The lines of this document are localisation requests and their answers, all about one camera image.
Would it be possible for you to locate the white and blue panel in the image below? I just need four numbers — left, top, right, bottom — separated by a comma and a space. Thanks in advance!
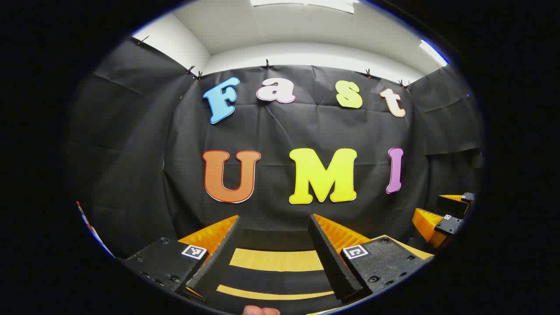
76, 201, 114, 258

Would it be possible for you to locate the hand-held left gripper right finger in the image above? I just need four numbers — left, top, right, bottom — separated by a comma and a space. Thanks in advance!
308, 213, 435, 303

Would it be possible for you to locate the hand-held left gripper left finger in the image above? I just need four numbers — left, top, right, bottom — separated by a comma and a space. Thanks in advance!
116, 214, 243, 303

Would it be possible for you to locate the row of black cloth clips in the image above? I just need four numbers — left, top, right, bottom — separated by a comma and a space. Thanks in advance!
136, 35, 413, 89

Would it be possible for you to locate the ceiling light panel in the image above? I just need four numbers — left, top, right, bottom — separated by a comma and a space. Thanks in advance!
250, 0, 356, 14
419, 38, 450, 67

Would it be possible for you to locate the black backdrop cloth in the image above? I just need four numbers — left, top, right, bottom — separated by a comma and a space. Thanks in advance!
66, 37, 484, 259

